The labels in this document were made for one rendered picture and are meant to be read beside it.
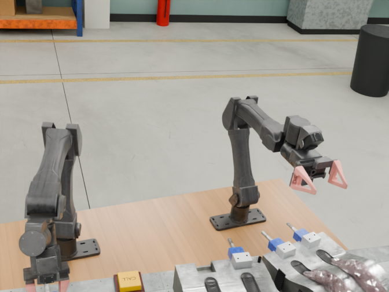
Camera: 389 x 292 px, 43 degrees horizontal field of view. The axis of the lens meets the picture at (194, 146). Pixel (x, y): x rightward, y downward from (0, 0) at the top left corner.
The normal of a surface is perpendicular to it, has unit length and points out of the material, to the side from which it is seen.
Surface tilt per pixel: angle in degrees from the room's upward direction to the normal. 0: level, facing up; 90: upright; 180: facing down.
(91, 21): 90
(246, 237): 0
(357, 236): 0
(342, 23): 90
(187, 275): 0
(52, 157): 16
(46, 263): 61
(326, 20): 90
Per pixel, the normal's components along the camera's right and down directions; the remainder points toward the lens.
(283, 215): 0.10, -0.86
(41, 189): 0.11, -0.70
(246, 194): 0.39, 0.00
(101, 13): 0.30, 0.50
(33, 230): 0.08, 0.05
